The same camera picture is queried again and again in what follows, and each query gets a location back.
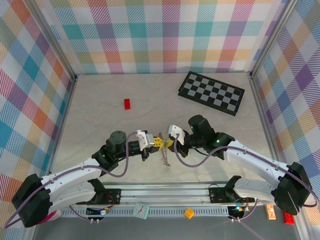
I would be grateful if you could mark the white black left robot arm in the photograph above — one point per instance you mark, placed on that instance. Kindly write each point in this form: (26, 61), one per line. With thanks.
(70, 175)

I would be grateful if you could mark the black grey folding chessboard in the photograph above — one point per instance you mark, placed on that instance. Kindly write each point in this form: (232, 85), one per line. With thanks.
(212, 92)

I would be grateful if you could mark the small red block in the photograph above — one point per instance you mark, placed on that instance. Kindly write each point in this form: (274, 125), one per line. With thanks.
(127, 104)

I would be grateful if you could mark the yellow toy brick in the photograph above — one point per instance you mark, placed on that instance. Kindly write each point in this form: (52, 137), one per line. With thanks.
(189, 213)

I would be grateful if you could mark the small teal clock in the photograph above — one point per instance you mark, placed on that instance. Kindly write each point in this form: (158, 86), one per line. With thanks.
(140, 210)

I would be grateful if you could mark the pink red plastic dome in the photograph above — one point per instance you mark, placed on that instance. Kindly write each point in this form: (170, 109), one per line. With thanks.
(56, 216)

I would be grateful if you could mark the orange wooden block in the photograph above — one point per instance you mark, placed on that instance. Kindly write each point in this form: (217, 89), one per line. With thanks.
(270, 212)

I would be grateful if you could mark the red toy brick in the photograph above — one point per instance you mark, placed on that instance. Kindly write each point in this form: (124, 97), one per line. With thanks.
(288, 218)

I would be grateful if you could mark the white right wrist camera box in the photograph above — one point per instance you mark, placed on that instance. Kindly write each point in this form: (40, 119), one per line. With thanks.
(177, 132)

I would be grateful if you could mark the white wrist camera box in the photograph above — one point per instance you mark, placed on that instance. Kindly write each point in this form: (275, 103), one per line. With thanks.
(145, 140)
(177, 132)

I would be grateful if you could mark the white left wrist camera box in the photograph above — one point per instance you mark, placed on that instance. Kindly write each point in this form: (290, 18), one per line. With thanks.
(145, 140)

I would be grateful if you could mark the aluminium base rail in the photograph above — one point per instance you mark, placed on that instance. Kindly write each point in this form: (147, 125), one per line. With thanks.
(162, 195)

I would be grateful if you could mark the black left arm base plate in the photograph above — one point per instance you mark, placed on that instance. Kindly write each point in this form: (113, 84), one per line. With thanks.
(112, 195)

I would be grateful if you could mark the aluminium frame side rail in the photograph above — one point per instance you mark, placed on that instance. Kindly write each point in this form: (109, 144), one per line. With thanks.
(65, 112)
(260, 112)

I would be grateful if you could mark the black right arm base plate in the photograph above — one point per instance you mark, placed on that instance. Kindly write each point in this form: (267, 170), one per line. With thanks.
(217, 195)

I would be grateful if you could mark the aluminium frame post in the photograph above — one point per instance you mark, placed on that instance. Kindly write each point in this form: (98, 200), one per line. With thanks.
(53, 41)
(273, 37)

